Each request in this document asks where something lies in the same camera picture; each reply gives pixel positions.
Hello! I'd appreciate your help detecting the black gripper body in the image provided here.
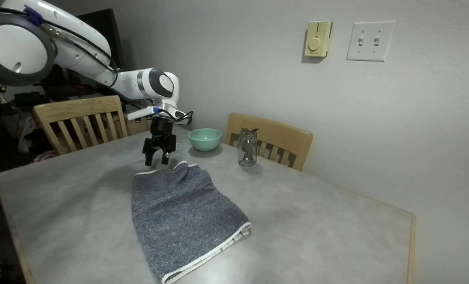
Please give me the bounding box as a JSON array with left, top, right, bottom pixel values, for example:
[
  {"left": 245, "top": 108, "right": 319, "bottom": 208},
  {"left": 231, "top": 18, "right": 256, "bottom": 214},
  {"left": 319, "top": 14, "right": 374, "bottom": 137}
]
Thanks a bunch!
[{"left": 147, "top": 115, "right": 175, "bottom": 146}]

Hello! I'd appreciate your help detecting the blue grey striped towel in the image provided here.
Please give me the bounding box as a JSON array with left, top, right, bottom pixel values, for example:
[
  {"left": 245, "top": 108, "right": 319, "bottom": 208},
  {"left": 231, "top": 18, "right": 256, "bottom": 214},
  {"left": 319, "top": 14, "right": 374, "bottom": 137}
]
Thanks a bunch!
[{"left": 130, "top": 159, "right": 254, "bottom": 284}]

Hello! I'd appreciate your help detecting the small wooden cabinet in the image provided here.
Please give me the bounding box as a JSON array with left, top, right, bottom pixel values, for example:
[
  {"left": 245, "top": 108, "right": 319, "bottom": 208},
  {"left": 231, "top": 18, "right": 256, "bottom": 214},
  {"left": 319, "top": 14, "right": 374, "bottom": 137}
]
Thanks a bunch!
[{"left": 123, "top": 116, "right": 155, "bottom": 135}]

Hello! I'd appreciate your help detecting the teal ceramic bowl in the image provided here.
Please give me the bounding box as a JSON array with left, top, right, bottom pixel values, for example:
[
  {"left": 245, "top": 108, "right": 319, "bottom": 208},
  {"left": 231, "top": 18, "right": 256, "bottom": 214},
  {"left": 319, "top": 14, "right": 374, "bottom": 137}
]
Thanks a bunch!
[{"left": 186, "top": 126, "right": 224, "bottom": 154}]

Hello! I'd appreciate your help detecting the clear glass jar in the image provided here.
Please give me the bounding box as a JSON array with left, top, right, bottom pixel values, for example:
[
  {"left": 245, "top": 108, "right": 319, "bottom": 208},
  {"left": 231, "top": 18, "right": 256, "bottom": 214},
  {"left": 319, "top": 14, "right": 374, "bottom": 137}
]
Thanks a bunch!
[{"left": 235, "top": 127, "right": 261, "bottom": 168}]

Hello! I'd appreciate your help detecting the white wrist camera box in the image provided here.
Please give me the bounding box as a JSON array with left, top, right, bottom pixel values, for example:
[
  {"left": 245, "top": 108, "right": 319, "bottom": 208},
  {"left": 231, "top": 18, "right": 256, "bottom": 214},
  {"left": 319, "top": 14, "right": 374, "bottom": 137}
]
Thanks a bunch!
[{"left": 126, "top": 103, "right": 164, "bottom": 121}]

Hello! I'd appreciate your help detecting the beige wall thermostat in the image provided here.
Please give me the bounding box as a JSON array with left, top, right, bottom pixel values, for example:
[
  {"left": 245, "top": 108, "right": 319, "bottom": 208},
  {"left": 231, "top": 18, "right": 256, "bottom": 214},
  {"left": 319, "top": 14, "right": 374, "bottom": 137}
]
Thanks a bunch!
[{"left": 302, "top": 20, "right": 333, "bottom": 59}]

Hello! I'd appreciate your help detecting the white light switch plate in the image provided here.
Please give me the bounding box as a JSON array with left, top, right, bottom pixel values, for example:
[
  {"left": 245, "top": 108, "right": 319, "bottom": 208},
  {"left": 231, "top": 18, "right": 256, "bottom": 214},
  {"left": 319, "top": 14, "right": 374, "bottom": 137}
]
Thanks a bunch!
[{"left": 346, "top": 18, "right": 396, "bottom": 62}]

